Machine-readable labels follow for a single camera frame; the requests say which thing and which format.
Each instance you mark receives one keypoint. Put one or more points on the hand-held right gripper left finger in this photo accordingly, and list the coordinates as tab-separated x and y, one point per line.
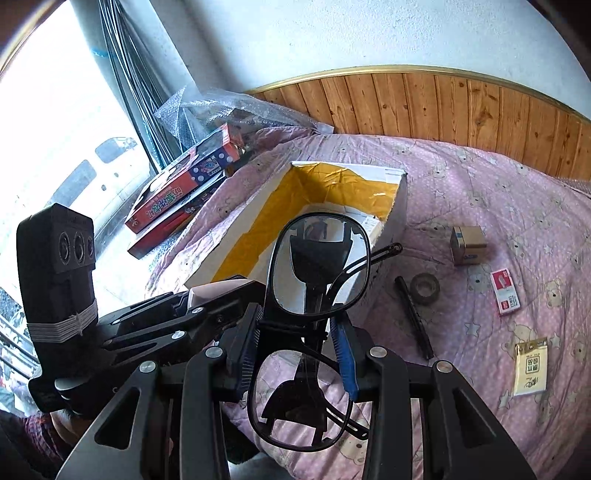
249	344

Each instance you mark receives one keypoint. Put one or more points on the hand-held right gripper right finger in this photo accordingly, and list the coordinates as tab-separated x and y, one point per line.
344	357

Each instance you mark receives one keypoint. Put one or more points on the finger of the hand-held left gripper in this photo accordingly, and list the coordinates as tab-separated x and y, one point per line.
240	288
138	341

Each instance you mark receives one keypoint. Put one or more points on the black-framed eyeglasses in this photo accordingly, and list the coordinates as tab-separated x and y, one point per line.
291	286

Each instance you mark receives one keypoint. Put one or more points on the black marker pen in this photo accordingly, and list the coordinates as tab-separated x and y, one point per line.
413	318

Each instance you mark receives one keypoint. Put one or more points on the grey tape roll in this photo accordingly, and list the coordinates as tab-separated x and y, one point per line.
415	291

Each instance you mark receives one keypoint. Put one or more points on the white cardboard box yellow tape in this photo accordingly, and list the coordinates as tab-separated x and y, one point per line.
286	198

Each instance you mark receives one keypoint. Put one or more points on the cream tissue packet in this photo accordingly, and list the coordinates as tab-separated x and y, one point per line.
531	369

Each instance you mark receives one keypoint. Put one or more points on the person's left forearm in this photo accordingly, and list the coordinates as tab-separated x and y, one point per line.
64	429

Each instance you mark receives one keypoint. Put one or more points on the flat red toy box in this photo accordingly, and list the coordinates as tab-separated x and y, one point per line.
152	242

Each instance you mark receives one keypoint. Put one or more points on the red toy box dotted print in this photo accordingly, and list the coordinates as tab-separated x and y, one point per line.
171	201

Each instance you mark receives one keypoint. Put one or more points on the white van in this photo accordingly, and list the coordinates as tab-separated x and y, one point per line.
87	175

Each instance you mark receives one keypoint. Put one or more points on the small brown cardboard box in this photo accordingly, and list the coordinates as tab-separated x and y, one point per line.
468	244

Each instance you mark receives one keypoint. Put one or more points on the red and white staples box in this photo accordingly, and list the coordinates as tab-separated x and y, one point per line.
505	293

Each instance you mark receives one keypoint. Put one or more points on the clear bubble wrap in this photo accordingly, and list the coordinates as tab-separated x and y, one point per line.
217	104

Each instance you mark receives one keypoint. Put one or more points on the pink bear-print blanket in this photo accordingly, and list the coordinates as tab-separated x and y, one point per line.
461	184

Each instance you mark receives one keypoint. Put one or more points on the wooden headboard panel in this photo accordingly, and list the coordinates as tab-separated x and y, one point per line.
415	101

